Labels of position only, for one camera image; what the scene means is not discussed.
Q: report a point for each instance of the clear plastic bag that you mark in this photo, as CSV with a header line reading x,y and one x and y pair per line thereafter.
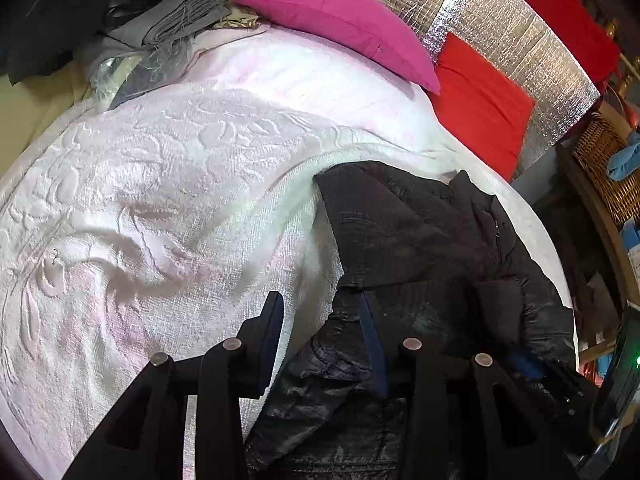
x,y
125,80

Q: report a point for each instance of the red cloth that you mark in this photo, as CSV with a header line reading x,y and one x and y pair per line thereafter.
x,y
560,15

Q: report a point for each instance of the white embossed bedspread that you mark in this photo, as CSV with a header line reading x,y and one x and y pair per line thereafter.
x,y
150,185

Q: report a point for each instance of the blue box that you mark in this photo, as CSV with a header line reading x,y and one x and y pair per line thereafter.
x,y
632,245

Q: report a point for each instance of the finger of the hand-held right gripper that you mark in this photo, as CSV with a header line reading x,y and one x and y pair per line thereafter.
x,y
565,385

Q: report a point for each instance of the black quilted jacket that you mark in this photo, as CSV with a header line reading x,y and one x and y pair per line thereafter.
x,y
415,225

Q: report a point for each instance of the wicker basket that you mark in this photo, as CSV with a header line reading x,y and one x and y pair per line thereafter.
x,y
597,160

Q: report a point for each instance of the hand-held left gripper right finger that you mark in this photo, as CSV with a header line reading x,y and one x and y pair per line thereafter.
x,y
374,347

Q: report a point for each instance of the grey folded cloth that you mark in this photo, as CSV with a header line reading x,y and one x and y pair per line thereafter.
x,y
175,15

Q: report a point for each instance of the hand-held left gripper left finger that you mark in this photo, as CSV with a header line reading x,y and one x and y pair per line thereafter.
x,y
271,355

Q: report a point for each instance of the pile of dark clothes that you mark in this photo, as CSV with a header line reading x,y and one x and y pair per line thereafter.
x,y
50,10

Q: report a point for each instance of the beige patterned cloth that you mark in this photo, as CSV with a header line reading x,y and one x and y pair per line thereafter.
x,y
240,22

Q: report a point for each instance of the red pillow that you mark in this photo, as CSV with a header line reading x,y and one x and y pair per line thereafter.
x,y
480,105

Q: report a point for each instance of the silver foil panel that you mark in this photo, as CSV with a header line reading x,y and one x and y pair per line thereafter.
x,y
500,25

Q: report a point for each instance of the light blue cloth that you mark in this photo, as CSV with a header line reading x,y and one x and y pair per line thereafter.
x,y
625,160

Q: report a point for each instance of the pale yellow sheet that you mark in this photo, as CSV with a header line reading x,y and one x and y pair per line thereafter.
x,y
30,110

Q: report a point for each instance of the magenta pillow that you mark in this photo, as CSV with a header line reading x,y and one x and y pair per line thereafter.
x,y
340,15

